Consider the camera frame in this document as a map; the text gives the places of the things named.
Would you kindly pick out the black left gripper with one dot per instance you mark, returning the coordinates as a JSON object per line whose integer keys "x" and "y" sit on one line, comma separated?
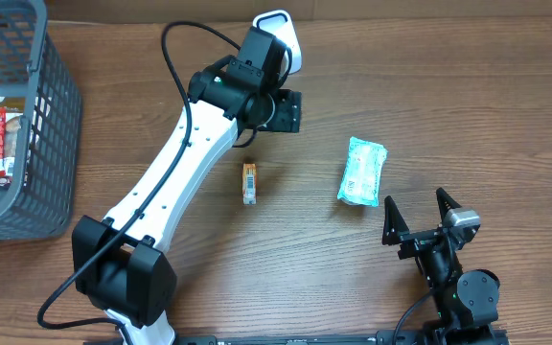
{"x": 286, "y": 111}

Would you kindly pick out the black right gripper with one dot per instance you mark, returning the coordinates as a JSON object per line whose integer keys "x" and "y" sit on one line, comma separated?
{"x": 416, "y": 241}

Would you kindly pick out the teal wet wipes pack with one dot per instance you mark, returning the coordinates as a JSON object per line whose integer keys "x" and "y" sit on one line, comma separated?
{"x": 360, "y": 183}

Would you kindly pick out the small orange snack box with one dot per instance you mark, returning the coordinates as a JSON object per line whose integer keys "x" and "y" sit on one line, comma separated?
{"x": 249, "y": 174}

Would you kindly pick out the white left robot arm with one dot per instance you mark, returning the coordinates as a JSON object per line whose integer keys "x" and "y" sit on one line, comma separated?
{"x": 120, "y": 261}

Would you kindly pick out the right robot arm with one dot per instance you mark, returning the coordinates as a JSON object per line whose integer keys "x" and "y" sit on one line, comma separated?
{"x": 465, "y": 301}

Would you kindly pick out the white barcode scanner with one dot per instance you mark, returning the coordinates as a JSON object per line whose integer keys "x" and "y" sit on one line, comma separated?
{"x": 280, "y": 24}

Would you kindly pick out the grey plastic mesh basket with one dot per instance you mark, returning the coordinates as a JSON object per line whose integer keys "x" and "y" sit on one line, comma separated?
{"x": 40, "y": 126}

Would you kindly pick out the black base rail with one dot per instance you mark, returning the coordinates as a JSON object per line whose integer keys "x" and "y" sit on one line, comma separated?
{"x": 305, "y": 340}

